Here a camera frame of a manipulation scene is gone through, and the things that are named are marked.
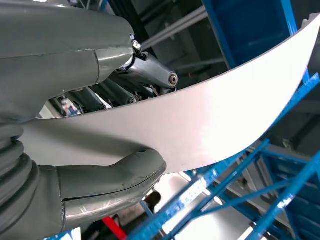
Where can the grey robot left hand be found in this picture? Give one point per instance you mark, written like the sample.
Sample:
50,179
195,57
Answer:
55,56

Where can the blue metal shelf rack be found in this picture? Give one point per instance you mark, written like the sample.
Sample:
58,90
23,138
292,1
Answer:
250,30

